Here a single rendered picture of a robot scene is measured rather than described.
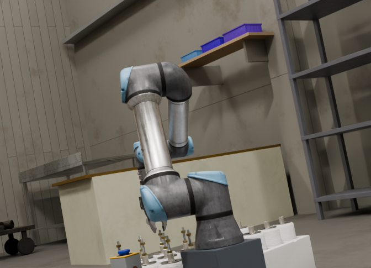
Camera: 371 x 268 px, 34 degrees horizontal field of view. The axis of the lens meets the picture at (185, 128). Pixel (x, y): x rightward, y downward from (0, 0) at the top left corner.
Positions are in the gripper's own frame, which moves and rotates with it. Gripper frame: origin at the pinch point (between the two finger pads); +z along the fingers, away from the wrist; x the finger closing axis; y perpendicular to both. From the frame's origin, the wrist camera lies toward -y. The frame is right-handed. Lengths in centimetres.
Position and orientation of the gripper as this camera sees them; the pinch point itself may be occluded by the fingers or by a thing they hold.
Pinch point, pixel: (159, 229)
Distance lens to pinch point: 242.0
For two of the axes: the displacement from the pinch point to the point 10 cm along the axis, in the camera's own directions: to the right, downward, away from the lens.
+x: -8.7, 1.2, -4.7
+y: -4.5, 1.6, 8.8
